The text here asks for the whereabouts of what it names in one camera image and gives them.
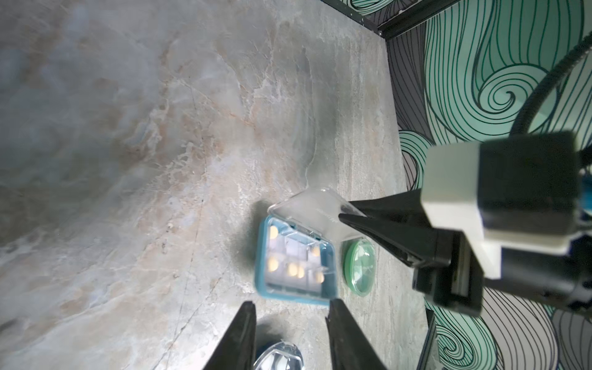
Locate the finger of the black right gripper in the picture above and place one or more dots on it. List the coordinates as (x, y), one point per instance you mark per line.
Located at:
(415, 246)
(404, 208)

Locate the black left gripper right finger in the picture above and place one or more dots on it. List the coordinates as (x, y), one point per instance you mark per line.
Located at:
(349, 348)

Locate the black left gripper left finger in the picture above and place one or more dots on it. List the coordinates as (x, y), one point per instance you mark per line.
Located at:
(236, 349)

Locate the blue round pillbox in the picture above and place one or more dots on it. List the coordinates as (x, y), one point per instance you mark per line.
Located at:
(280, 356)

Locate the clear blue rectangular pillbox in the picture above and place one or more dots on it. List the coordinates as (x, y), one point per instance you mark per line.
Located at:
(298, 247)

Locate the green round pillbox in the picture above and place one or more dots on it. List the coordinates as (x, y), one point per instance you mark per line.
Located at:
(360, 266)

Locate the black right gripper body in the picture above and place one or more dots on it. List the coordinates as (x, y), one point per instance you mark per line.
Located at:
(562, 282)

